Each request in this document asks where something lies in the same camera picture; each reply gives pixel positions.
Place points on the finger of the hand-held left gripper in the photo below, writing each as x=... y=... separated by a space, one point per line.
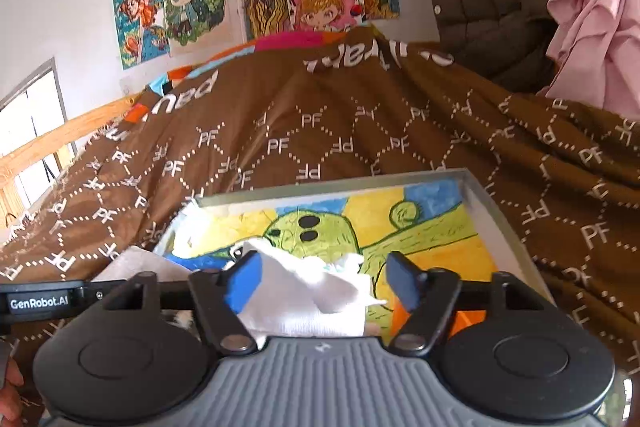
x=107 y=291

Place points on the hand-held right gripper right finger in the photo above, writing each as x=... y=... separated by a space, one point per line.
x=402 y=282

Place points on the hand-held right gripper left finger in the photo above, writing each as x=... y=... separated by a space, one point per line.
x=245 y=282

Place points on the grey tray with cartoon picture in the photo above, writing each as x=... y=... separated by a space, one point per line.
x=440 y=227

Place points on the white knitted cloth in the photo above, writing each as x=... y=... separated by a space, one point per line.
x=310 y=302

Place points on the person's left hand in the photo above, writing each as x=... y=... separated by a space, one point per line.
x=9 y=394

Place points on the brown printed blanket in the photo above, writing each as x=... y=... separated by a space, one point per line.
x=350 y=117

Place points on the window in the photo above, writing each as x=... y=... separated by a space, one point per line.
x=30 y=117

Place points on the pink crumpled cloth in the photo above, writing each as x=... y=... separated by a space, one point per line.
x=600 y=17

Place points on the wooden bed rail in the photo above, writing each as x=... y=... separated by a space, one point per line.
x=60 y=132

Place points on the white wall socket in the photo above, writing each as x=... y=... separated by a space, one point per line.
x=128 y=85

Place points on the orange-haired figure wall poster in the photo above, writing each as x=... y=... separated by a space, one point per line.
x=140 y=22

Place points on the blond figure green wall poster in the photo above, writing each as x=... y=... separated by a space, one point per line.
x=197 y=2

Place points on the pink blond figure wall poster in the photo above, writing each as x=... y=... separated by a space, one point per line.
x=325 y=2

